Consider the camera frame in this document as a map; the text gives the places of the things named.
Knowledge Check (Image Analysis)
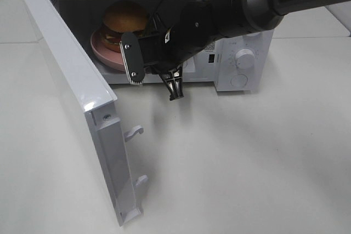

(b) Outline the white timer knob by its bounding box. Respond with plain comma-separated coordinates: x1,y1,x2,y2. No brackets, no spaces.
235,49,255,70

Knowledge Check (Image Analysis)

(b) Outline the round white door button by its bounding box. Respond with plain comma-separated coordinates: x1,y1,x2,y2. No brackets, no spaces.
230,75,248,88

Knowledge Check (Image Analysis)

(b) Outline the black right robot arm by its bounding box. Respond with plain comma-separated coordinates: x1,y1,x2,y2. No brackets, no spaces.
120,0,349,100

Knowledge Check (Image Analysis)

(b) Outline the burger with lettuce and tomato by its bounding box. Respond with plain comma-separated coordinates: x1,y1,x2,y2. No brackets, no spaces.
99,1,149,53

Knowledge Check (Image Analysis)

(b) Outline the white microwave door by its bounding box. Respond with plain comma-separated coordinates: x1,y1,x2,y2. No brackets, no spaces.
24,0,148,225

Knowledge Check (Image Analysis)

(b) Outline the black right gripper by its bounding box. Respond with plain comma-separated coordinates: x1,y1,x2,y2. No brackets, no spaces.
120,20,209,101

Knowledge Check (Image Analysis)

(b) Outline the pink round plate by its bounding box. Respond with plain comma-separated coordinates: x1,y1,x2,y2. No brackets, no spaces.
90,30,125,72

